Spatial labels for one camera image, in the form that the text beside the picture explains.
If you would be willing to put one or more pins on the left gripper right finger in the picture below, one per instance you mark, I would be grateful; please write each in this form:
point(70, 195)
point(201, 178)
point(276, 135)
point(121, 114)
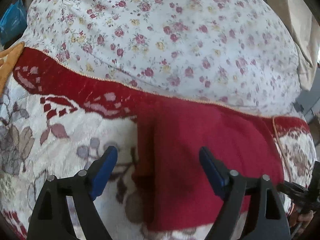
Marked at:
point(266, 218)

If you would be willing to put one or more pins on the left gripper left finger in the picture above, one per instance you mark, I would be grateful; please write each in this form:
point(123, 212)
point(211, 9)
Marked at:
point(51, 218)

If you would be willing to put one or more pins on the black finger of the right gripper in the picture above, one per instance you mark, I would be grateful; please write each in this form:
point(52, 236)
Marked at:
point(292, 190)

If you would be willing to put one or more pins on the person's right hand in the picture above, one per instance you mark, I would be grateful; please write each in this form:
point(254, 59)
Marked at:
point(296, 218)

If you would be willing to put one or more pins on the white red floral plush blanket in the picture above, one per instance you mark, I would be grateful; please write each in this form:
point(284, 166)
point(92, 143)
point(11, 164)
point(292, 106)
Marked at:
point(54, 120)

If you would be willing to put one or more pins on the floral white bed sheet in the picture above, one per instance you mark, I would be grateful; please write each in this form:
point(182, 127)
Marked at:
point(233, 51)

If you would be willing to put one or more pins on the beige curtain cloth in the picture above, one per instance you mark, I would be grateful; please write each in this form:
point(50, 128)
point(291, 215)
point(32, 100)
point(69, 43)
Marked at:
point(304, 29)

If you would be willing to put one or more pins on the orange patterned plush blanket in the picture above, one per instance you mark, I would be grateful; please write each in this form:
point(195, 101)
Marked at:
point(9, 58)

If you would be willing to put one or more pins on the blue plastic bag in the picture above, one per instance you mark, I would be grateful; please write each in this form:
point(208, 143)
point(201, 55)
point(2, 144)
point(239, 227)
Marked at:
point(13, 21)

